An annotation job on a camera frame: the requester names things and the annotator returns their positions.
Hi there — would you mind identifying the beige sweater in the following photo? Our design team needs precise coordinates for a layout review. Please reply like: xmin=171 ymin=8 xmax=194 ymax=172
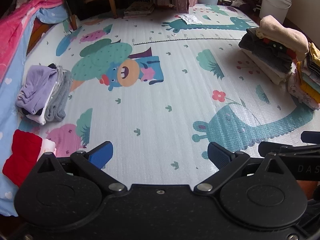
xmin=255 ymin=15 xmax=310 ymax=60

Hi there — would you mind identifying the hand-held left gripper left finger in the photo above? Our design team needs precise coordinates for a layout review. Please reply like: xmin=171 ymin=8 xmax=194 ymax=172
xmin=35 ymin=141 xmax=127 ymax=195

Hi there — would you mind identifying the blue blanket with hearts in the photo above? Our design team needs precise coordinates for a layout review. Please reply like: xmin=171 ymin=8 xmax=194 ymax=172
xmin=0 ymin=5 xmax=68 ymax=217

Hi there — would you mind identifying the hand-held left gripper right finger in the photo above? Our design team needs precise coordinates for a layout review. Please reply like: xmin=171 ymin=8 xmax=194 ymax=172
xmin=194 ymin=141 xmax=286 ymax=196

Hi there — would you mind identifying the printed play mat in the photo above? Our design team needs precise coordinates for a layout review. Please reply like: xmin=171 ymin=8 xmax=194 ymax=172
xmin=17 ymin=4 xmax=320 ymax=188

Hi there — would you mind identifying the white bucket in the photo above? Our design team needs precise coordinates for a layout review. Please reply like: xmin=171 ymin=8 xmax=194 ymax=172
xmin=259 ymin=0 xmax=293 ymax=25

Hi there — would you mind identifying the red folded garment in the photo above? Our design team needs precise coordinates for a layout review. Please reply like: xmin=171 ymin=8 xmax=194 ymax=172
xmin=2 ymin=129 xmax=43 ymax=188

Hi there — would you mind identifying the sheet of paper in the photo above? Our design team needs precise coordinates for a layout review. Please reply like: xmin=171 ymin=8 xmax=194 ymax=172
xmin=179 ymin=14 xmax=203 ymax=25

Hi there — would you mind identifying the wooden bed frame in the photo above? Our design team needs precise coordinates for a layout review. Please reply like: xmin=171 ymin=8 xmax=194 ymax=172
xmin=26 ymin=17 xmax=50 ymax=55

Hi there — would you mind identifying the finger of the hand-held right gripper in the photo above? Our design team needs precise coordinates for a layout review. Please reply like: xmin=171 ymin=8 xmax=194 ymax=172
xmin=258 ymin=141 xmax=296 ymax=156
xmin=301 ymin=131 xmax=320 ymax=143

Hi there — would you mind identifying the stack of colourful folded clothes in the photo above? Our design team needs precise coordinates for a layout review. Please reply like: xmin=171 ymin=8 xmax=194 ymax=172
xmin=287 ymin=42 xmax=320 ymax=110

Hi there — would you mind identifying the purple folded garment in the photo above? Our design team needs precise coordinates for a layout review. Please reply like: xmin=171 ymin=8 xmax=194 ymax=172
xmin=15 ymin=65 xmax=59 ymax=115

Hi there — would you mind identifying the white floral folded garment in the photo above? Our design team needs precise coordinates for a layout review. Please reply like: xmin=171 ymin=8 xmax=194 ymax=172
xmin=37 ymin=138 xmax=57 ymax=160

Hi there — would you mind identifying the stack of magazines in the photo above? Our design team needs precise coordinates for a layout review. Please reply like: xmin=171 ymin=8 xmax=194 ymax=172
xmin=123 ymin=1 xmax=155 ymax=18

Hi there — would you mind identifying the wooden chair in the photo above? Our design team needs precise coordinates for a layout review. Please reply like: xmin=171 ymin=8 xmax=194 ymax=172
xmin=60 ymin=0 xmax=118 ymax=30

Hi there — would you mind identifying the grey folded garment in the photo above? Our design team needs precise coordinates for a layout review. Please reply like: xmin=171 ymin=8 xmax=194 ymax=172
xmin=44 ymin=66 xmax=73 ymax=123

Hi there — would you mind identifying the pink blanket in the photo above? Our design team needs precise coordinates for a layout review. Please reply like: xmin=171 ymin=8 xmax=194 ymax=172
xmin=0 ymin=0 xmax=64 ymax=83

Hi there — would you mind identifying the stack of grey folded clothes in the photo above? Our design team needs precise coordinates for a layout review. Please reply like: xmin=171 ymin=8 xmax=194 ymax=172
xmin=238 ymin=27 xmax=297 ymax=85

